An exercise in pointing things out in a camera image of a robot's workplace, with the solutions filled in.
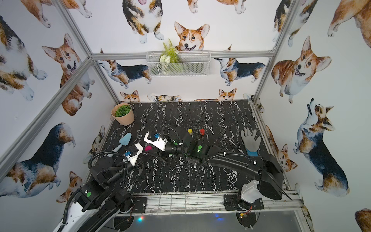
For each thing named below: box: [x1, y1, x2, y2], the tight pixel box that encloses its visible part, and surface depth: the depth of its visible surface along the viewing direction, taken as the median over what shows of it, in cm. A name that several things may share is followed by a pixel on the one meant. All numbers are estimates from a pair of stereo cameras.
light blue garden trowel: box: [106, 132, 132, 158], surface depth 100 cm
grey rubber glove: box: [240, 127, 262, 157], surface depth 99 cm
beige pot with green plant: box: [111, 102, 135, 126], surface depth 102 cm
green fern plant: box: [159, 38, 181, 63], surface depth 84 cm
